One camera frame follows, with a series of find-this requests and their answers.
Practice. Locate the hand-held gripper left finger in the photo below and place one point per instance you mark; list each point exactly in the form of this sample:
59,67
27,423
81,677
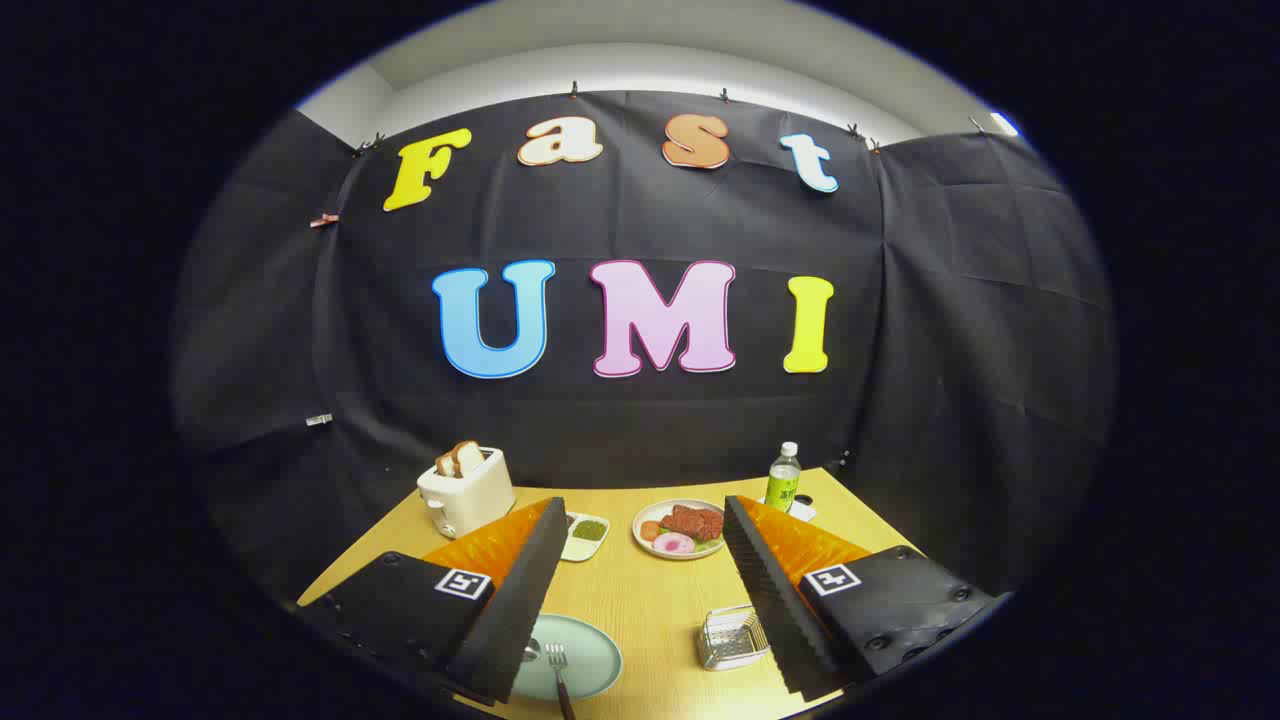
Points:
520,600

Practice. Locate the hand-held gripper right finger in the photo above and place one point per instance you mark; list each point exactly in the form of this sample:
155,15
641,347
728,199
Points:
775,610

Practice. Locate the square metal drain basket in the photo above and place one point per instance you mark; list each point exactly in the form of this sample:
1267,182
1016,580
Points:
730,640

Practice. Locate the white divided condiment dish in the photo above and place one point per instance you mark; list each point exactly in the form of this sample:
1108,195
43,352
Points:
580,551

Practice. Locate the pale green round plate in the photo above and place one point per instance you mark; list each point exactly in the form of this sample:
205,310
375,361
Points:
592,655

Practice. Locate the green lettuce leaf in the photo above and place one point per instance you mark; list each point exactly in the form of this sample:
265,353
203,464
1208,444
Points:
707,545

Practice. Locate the pile of green beans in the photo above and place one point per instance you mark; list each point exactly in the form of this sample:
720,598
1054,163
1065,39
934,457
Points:
589,530

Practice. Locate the white square coaster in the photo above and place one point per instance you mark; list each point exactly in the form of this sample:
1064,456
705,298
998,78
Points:
806,511

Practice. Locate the cream white toaster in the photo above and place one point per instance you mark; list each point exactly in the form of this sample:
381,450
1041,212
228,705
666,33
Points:
470,500

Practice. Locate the red-brown meat pieces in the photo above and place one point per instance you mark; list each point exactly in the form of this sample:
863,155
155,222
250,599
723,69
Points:
695,522

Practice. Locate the pink round food slice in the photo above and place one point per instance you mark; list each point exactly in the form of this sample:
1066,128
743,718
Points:
673,543

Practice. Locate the green label drink bottle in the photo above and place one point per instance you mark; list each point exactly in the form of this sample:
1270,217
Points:
783,480

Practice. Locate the white round food plate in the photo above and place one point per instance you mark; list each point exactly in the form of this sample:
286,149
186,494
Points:
645,545

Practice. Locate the orange food slice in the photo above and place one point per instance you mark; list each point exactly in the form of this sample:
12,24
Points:
651,530

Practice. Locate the toasted bread slice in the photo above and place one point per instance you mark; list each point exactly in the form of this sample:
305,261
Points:
469,457
445,464

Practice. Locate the pink clip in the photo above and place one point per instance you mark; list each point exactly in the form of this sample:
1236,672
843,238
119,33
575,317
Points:
323,219

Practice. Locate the white ceiling light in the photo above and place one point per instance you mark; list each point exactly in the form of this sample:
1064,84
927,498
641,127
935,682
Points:
1003,123

